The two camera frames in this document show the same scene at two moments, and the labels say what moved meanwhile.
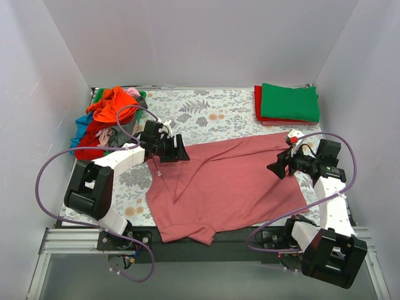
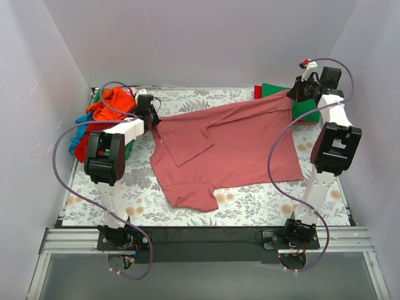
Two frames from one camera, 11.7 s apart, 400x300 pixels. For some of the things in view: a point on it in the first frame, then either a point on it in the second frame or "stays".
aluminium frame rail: (64, 241) stays
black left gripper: (174, 148) -> (154, 118)
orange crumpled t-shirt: (107, 109) stays
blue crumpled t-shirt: (82, 124) stays
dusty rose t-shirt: (192, 196) -> (246, 144)
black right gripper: (287, 164) -> (297, 91)
